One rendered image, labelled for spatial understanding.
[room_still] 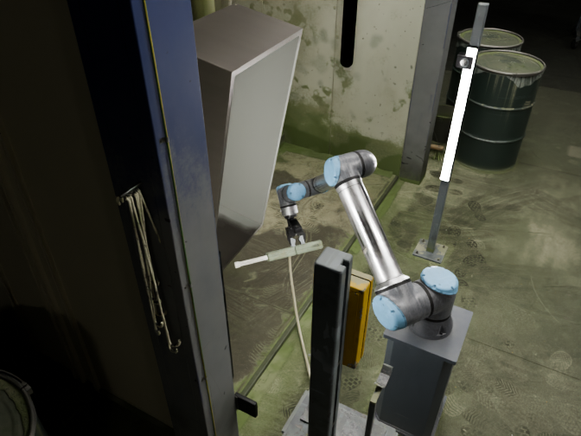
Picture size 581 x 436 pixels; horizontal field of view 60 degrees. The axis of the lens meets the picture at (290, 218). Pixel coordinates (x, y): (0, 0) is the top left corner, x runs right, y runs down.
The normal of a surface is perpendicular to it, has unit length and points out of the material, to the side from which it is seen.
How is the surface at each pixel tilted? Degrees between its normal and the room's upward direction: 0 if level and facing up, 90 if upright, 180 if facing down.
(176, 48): 90
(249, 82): 90
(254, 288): 0
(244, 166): 90
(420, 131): 90
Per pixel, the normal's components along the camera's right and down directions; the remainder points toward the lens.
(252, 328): 0.00, -0.81
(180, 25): 0.88, 0.29
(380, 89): -0.47, 0.52
